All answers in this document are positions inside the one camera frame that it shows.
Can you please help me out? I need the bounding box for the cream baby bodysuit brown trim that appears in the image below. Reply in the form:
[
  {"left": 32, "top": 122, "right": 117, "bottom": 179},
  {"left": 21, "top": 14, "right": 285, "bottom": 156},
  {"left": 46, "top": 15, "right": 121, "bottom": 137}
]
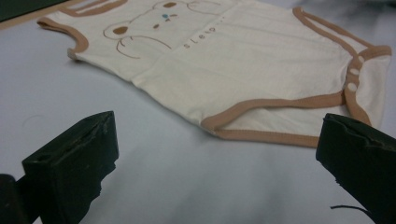
[{"left": 36, "top": 0, "right": 393, "bottom": 148}]

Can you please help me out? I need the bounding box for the thin black wire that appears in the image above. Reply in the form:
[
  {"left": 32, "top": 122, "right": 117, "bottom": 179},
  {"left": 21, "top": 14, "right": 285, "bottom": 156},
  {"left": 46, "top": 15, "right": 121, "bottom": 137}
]
[{"left": 330, "top": 203, "right": 375, "bottom": 218}]

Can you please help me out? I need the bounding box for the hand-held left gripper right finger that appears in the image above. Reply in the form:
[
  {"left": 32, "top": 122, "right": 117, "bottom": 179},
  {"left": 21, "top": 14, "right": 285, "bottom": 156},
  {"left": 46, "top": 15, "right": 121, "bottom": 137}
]
[{"left": 316, "top": 113, "right": 396, "bottom": 224}]

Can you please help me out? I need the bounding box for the light blue table mat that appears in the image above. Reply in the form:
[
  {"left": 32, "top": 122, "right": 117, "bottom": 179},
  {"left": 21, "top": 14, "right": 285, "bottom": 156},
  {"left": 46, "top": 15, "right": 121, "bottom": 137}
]
[{"left": 0, "top": 0, "right": 396, "bottom": 224}]

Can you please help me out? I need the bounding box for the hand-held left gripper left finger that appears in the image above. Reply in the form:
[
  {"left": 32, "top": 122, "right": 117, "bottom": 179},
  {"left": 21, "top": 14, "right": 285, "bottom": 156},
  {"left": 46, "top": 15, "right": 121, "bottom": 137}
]
[{"left": 21, "top": 110, "right": 120, "bottom": 224}]

